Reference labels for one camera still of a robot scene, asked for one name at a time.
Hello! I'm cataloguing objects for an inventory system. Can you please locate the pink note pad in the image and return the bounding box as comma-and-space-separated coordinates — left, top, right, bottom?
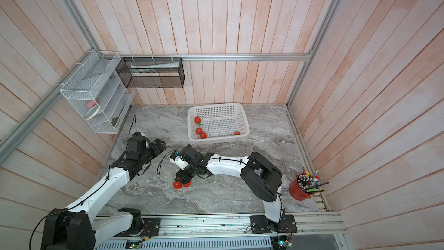
86, 100, 97, 109

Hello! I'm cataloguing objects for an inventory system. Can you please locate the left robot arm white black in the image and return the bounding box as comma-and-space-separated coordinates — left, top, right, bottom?
41, 132, 166, 250

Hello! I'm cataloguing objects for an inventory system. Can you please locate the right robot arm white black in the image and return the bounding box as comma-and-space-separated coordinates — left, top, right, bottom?
170, 145, 284, 224

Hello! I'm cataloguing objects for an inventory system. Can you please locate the black mesh wall basket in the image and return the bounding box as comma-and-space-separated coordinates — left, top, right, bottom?
116, 57, 185, 89

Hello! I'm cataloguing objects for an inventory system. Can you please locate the white perforated plastic basket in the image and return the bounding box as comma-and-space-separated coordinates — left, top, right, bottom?
187, 103, 250, 144

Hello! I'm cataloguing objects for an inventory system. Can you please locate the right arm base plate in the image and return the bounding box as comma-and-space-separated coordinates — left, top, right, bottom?
250, 214, 298, 234

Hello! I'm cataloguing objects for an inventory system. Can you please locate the roll of tape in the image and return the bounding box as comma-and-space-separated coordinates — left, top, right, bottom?
84, 104, 101, 120

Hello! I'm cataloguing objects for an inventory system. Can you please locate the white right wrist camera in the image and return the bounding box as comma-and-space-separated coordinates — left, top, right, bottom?
170, 152, 188, 170

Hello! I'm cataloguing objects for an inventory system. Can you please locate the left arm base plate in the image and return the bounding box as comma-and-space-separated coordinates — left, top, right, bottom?
113, 217, 161, 238

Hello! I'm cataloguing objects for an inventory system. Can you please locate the white wire wall shelf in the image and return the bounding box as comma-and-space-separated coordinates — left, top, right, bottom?
60, 50, 135, 134

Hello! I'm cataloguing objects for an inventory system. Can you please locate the red pen cup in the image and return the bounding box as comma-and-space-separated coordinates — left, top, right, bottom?
289, 175, 311, 201

